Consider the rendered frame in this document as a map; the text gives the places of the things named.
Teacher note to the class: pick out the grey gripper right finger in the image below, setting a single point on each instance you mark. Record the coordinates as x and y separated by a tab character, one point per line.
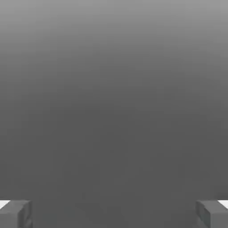
214	215

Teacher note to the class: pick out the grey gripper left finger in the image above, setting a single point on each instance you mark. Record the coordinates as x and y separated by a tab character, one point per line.
12	215

